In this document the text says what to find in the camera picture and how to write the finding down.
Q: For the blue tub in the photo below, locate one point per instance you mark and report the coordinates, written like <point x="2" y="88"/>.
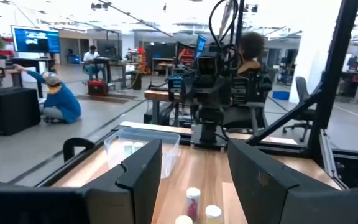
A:
<point x="281" y="95"/>

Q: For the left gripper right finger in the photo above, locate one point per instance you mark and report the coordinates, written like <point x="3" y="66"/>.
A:
<point x="291" y="205"/>

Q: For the teal pill bottle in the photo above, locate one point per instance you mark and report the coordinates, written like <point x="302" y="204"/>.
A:
<point x="128" y="147"/>

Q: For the blue lit monitor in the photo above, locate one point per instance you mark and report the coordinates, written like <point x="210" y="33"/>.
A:
<point x="200" y="46"/>

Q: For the pink pill bottle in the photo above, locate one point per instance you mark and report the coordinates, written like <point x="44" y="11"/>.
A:
<point x="183" y="220"/>

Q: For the blue bottle with red pills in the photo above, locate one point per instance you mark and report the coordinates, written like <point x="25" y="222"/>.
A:
<point x="193" y="202"/>

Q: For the wooden top table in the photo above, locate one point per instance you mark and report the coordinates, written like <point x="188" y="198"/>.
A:
<point x="157" y="96"/>

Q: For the yellow-green pill bottle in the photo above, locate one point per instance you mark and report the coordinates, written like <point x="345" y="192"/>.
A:
<point x="213" y="215"/>

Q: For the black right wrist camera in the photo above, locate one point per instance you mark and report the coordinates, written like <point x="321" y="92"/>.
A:
<point x="208" y="65"/>

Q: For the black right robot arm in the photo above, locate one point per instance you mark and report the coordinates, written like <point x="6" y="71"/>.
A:
<point x="210" y="121"/>

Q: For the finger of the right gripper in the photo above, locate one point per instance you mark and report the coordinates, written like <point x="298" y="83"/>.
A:
<point x="240" y="90"/>
<point x="175" y="88"/>

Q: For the black office chair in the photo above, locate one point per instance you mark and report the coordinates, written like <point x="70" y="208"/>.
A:
<point x="247" y="115"/>
<point x="301" y="90"/>

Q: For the person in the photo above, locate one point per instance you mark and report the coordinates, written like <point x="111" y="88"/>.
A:
<point x="62" y="101"/>
<point x="90" y="56"/>
<point x="252" y="46"/>

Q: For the clear plastic bin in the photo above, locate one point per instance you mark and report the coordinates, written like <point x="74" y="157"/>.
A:
<point x="169" y="149"/>

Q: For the red equipment box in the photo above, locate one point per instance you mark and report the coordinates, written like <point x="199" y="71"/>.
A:
<point x="97" y="88"/>

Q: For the clear white-capped pill bottle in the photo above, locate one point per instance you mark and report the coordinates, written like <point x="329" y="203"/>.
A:
<point x="138" y="145"/>

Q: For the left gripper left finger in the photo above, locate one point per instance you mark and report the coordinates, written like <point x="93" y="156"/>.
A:
<point x="104" y="202"/>

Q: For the large wall screen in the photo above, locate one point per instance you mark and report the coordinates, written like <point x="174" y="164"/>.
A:
<point x="36" y="40"/>

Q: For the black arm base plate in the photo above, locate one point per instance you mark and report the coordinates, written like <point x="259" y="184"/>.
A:
<point x="196" y="142"/>

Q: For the large black box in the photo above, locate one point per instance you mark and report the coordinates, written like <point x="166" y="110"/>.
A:
<point x="11" y="112"/>

